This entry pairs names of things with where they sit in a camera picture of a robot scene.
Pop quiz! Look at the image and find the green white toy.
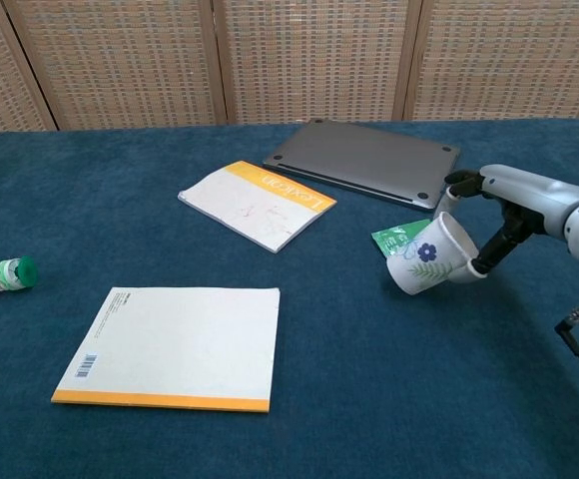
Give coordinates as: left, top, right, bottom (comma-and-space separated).
0, 254, 40, 292

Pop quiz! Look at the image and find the teal table cloth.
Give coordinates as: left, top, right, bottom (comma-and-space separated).
0, 117, 579, 479

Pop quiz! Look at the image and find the white floral paper cup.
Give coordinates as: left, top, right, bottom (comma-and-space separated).
384, 211, 481, 297

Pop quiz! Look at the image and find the white book with barcode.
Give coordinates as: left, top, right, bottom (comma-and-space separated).
50, 286, 282, 415

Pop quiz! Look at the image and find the grey closed laptop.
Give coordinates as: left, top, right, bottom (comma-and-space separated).
262, 118, 461, 212

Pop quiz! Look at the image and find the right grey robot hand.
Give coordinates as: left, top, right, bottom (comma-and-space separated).
434, 164, 579, 285

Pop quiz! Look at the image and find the Lexicon book orange stripe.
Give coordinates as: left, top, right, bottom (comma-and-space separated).
177, 160, 338, 254

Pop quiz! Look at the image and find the woven folding screen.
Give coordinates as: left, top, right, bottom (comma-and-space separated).
0, 0, 579, 147

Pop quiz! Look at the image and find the green tea bag sachet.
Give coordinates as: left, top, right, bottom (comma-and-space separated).
370, 219, 432, 258

